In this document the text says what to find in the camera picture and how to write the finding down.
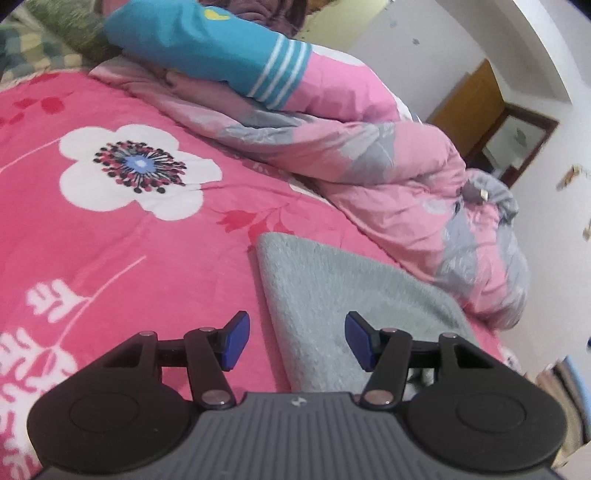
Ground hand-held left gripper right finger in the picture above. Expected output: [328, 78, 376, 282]
[345, 310, 497, 411]

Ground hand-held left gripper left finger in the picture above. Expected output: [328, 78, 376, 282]
[102, 310, 251, 411]

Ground grey pants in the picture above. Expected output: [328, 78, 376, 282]
[256, 231, 485, 398]

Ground stack of folded clothes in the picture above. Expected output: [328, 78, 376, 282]
[536, 355, 591, 462]

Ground pink floral blanket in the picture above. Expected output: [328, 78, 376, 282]
[0, 69, 513, 480]

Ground pink grey floral duvet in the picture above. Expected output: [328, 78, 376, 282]
[88, 46, 532, 330]

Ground wooden door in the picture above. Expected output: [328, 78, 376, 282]
[427, 60, 504, 158]

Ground blue pink striped quilt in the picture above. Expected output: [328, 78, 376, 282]
[104, 0, 402, 125]

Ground checkered green cloth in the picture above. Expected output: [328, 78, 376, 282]
[0, 9, 88, 88]

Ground green floral pillow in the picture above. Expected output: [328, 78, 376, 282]
[28, 0, 116, 61]

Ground dark brown door frame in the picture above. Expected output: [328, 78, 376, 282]
[480, 104, 559, 188]

